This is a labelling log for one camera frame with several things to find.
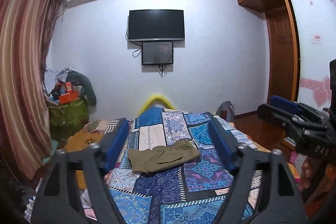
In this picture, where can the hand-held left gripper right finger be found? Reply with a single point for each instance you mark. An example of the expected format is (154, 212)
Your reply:
(221, 145)

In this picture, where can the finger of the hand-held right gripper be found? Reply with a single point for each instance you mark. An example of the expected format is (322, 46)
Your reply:
(275, 116)
(283, 104)

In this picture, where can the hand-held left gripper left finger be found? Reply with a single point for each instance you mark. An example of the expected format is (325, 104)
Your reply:
(115, 143)

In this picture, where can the khaki pants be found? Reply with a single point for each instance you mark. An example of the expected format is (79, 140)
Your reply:
(162, 158)

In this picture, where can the striped bed sheet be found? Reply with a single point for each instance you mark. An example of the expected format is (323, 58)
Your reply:
(105, 125)

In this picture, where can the wooden lap desk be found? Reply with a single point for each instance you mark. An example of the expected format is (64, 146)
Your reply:
(84, 141)

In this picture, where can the grey backpack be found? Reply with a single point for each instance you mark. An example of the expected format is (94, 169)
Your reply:
(225, 111)

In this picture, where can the brown wooden door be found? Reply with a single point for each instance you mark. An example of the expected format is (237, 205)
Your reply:
(282, 61)

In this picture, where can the white heart-print sliding door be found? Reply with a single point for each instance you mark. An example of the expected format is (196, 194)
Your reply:
(312, 66)

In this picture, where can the green patterned bag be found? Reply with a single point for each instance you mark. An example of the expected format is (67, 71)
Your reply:
(68, 119)

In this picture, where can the blue patchwork blanket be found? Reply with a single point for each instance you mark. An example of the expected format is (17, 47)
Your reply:
(183, 187)

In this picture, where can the yellow bed board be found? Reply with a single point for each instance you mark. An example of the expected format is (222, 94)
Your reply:
(157, 98)

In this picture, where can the orange box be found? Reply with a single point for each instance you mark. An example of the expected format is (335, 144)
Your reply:
(68, 98)

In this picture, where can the small red box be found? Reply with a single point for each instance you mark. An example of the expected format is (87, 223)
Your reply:
(68, 87)

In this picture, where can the small white red sticker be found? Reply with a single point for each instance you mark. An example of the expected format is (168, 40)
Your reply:
(316, 38)

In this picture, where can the white crumpled cloth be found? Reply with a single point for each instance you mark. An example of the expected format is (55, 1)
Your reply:
(52, 78)

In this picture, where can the small black monitor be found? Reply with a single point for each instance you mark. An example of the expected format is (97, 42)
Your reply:
(157, 53)

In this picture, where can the striped curtain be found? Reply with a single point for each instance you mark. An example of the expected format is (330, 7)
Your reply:
(23, 69)

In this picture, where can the black wall television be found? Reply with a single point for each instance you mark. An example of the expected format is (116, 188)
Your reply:
(156, 24)

